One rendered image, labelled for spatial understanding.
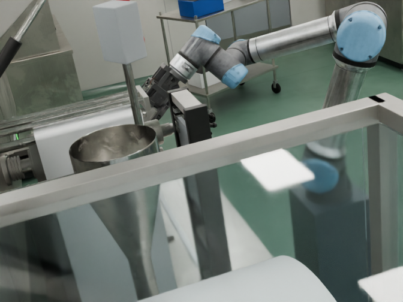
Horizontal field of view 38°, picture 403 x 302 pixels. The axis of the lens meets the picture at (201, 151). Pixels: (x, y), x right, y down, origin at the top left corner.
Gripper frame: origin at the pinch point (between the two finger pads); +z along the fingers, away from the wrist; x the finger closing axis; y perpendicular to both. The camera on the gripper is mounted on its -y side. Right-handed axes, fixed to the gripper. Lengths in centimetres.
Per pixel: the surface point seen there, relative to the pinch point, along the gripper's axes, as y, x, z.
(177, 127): 6.0, 32.5, -10.4
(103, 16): 41, 58, -21
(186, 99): 11.0, 37.7, -17.4
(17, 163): 30.3, 28.5, 18.8
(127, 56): 35, 61, -18
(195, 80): -135, -315, -17
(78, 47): -67, -448, 32
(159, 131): 8.1, 29.9, -6.7
